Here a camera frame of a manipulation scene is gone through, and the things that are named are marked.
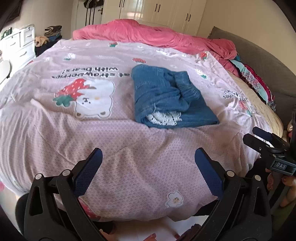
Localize pink strawberry bear bedsheet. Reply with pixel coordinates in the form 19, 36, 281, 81
1, 40, 271, 220

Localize grey upholstered headboard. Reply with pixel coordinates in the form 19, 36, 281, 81
209, 27, 296, 126

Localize person's right hand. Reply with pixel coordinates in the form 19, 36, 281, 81
265, 168, 295, 195

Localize white drawer cabinet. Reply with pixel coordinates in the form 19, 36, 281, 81
1, 24, 36, 76

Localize pile of clothes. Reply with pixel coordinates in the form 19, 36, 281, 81
35, 25, 62, 57

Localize blue denim pants lace trim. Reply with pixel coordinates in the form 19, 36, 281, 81
131, 64, 219, 128

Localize colourful floral pillow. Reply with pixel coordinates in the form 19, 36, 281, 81
231, 60, 276, 112

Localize hanging bags on door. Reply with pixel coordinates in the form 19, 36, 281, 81
83, 0, 104, 26

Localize white glossy wardrobe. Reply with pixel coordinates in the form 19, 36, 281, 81
102, 0, 207, 36

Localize pink crumpled blanket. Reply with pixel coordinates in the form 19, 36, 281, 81
72, 19, 239, 77

